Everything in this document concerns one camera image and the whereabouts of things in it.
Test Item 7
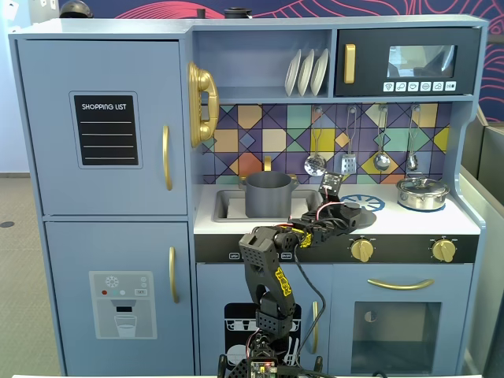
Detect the blue fridge door with dispenser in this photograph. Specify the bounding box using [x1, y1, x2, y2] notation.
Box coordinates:
[43, 220, 196, 376]

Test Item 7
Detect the gray desk divider panel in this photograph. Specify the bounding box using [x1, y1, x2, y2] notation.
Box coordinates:
[458, 113, 504, 378]

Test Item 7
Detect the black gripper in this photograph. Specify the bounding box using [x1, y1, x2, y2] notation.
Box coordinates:
[312, 202, 361, 240]

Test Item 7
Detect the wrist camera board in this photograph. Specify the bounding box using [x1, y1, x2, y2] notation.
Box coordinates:
[317, 171, 344, 198]

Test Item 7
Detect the white plate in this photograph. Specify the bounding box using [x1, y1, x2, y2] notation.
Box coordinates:
[283, 48, 303, 98]
[297, 48, 317, 97]
[310, 47, 331, 97]

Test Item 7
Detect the gold toy phone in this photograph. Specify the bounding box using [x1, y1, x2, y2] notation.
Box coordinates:
[186, 60, 220, 149]

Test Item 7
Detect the steel skimmer spoon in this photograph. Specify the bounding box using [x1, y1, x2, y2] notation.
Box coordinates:
[303, 105, 328, 177]

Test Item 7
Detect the blue wooden toy kitchen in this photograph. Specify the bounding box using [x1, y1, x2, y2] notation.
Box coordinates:
[7, 14, 490, 377]

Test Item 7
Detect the looped black cable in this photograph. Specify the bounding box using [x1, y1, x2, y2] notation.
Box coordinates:
[291, 251, 328, 371]

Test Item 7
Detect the blue oven door with window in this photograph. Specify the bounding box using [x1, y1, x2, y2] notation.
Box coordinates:
[332, 264, 474, 376]

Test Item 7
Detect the black shopping list board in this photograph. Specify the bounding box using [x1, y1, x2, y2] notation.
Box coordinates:
[69, 91, 144, 170]

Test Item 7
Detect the steel ladle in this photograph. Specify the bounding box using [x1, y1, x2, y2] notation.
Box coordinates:
[372, 105, 392, 172]

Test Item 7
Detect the gold stove knob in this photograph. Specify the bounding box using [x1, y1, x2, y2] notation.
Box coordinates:
[350, 237, 376, 263]
[430, 237, 458, 265]

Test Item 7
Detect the blue dishwasher door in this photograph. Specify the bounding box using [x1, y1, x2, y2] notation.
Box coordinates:
[196, 263, 332, 376]

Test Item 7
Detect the small steel spoon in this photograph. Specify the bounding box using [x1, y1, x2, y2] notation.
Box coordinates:
[405, 105, 421, 172]

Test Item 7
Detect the gray pot lid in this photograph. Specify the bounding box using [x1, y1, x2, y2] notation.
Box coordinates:
[339, 201, 378, 231]

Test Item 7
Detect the black cylinder object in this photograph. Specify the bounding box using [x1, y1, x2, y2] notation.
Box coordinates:
[224, 6, 254, 21]

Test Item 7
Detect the black microwave door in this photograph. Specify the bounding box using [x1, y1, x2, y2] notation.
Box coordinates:
[334, 28, 483, 98]

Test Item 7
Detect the blue fridge door with board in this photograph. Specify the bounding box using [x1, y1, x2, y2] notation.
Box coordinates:
[16, 39, 188, 217]

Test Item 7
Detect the black rounded helmet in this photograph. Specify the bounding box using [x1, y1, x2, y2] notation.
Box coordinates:
[58, 0, 95, 19]

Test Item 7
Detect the shiny steel pot lid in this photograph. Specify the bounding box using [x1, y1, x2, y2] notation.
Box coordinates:
[395, 176, 450, 195]

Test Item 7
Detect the steel slotted spatula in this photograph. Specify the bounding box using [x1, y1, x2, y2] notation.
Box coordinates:
[339, 105, 359, 175]

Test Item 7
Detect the gray cooking pot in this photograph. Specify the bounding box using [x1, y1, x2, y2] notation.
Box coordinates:
[240, 170, 298, 219]

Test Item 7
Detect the gold toy faucet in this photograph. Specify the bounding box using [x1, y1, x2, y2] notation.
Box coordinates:
[237, 155, 299, 188]

